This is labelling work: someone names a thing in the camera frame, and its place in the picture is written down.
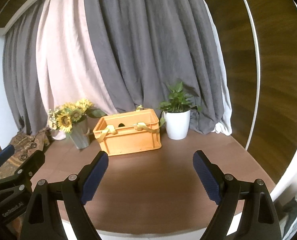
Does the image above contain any white plant pot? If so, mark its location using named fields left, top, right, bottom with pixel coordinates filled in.
left=162, top=110, right=190, bottom=140

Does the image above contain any grey curtain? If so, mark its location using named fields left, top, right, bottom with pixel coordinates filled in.
left=3, top=0, right=232, bottom=135

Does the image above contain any orange plastic crate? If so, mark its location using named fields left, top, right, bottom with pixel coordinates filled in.
left=93, top=106, right=161, bottom=156

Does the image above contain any patterned brown cushion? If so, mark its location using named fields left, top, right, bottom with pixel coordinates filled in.
left=0, top=127, right=50, bottom=179

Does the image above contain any grey-green ribbed vase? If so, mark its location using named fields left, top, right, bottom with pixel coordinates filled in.
left=69, top=118, right=90, bottom=150

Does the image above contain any white floor lamp pole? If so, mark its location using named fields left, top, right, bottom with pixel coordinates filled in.
left=233, top=0, right=261, bottom=152

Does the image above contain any green potted plant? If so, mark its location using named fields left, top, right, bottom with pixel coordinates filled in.
left=159, top=81, right=202, bottom=127

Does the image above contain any sunflower bouquet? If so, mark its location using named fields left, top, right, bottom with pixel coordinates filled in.
left=48, top=99, right=107, bottom=134

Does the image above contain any pink white curtain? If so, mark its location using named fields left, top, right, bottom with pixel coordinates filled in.
left=36, top=0, right=117, bottom=115

